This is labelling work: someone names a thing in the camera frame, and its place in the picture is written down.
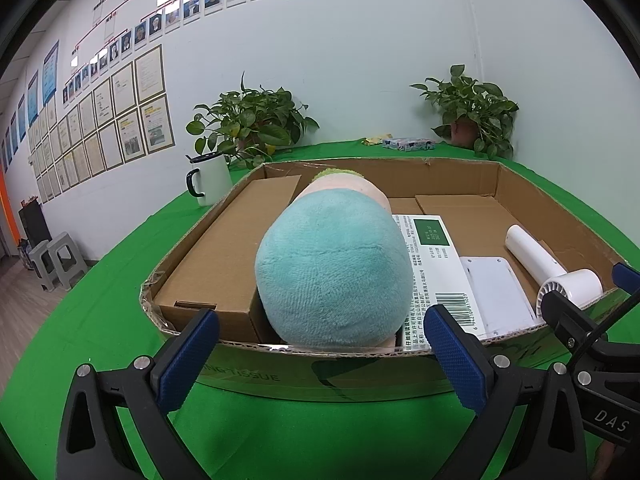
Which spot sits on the patterned tissue packet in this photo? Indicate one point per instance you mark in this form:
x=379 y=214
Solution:
x=407 y=144

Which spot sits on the potted plant in terracotta pot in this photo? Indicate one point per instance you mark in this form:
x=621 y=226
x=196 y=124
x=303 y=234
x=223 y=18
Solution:
x=470 y=105

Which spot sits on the bushy potted plant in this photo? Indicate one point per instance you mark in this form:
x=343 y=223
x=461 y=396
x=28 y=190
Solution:
x=250 y=115

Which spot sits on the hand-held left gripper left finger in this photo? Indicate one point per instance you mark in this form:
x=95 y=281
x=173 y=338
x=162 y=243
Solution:
x=187 y=360

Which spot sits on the white handheld fan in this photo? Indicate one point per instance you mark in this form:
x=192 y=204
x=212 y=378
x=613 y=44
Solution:
x=530 y=250

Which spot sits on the black cabinet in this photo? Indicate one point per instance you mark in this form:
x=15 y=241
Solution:
x=35 y=222

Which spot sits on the plush doll with green hair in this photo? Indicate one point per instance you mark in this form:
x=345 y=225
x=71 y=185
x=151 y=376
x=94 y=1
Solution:
x=330 y=270

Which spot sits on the row of wall portrait photos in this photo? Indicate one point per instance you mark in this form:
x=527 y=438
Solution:
x=165 y=15

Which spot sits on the white flat device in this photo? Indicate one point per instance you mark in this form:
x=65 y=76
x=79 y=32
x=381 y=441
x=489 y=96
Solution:
x=495 y=290

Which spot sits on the closed brown carton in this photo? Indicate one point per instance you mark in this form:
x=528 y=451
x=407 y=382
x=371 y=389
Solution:
x=220 y=250

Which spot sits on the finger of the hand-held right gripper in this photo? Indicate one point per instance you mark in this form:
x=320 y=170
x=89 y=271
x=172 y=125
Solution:
x=565 y=315
x=627 y=275

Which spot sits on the green tablecloth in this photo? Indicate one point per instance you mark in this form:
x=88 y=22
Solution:
x=100 y=320

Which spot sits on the grey plastic stool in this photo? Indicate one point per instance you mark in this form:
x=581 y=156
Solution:
x=67 y=260
x=39 y=265

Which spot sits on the white box with green label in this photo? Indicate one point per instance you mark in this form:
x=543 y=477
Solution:
x=440 y=270

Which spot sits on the row of blue wall posters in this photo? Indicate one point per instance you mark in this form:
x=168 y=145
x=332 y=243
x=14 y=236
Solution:
x=50 y=70

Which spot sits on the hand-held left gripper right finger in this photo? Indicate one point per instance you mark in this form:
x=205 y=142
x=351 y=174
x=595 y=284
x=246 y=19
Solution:
x=457 y=360

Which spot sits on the yellow cloth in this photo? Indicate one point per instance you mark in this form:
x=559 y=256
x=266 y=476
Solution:
x=377 y=140

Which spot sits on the large cardboard box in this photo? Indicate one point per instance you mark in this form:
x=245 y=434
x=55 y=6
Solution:
x=450 y=175

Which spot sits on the wall of framed certificates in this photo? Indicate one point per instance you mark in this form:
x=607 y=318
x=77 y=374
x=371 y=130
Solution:
x=100 y=125

